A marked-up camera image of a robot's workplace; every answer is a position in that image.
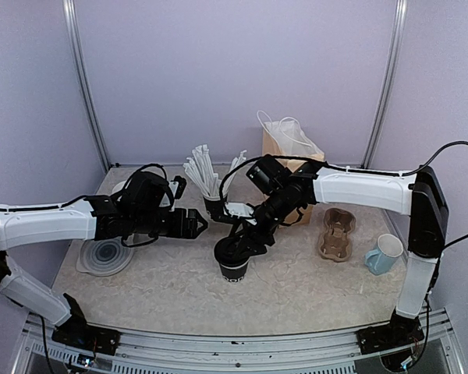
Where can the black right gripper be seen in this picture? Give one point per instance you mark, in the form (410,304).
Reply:
(258,247)

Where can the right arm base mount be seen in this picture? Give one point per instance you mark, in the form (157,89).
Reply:
(397,332)

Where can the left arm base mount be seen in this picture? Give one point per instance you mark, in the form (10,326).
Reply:
(77,333)

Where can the black plastic cup lid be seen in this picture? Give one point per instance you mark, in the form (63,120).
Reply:
(221,255)

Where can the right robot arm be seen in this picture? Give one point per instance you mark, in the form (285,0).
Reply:
(413,201)

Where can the black cup holding straws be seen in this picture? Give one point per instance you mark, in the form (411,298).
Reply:
(215,208)

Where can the stack of paper cups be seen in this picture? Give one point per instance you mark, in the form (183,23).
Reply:
(119,188)

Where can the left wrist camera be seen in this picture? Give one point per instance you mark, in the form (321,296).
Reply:
(148,189)

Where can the cardboard cup carrier tray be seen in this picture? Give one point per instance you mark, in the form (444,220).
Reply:
(334,242)

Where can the brown paper takeout bag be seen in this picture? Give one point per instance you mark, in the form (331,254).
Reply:
(285,137)

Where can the aluminium front rail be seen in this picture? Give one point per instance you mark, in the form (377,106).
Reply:
(332,351)

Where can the light blue ceramic mug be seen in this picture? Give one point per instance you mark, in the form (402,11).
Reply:
(382,257)

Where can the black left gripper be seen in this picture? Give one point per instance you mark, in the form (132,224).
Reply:
(190,231)

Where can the black paper coffee cup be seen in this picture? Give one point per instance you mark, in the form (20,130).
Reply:
(234,273)

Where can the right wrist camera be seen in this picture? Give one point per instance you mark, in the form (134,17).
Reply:
(277,184)

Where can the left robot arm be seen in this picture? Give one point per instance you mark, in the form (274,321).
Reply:
(91,218)

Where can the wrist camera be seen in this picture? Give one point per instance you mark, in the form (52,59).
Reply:
(277,184)
(148,189)

